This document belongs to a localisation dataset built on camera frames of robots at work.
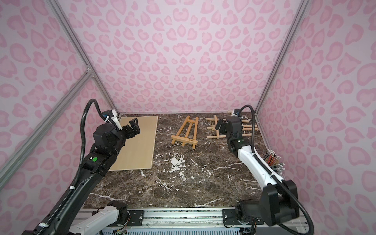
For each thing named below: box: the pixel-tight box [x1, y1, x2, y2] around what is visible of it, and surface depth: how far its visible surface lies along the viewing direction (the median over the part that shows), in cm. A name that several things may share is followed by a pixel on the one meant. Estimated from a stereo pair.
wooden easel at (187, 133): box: [170, 115, 199, 150], surface depth 109 cm
